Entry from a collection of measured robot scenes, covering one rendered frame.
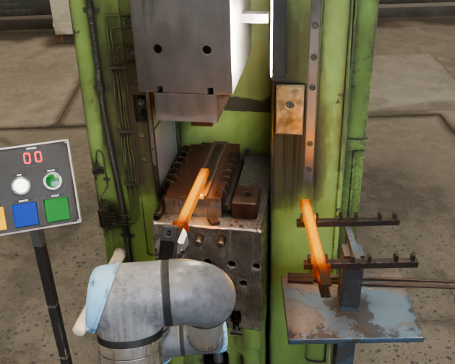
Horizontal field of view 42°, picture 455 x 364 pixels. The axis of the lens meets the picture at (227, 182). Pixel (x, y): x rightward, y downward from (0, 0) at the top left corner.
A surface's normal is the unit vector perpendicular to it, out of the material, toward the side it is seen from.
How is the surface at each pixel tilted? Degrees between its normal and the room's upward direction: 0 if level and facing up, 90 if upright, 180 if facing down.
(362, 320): 0
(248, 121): 90
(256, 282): 90
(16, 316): 0
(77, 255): 0
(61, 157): 60
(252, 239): 90
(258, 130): 90
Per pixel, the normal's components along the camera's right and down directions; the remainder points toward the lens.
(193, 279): 0.47, -0.50
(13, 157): 0.22, -0.03
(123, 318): -0.01, 0.15
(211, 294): 0.67, -0.07
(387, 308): -0.03, -0.87
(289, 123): -0.17, 0.50
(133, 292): 0.04, -0.29
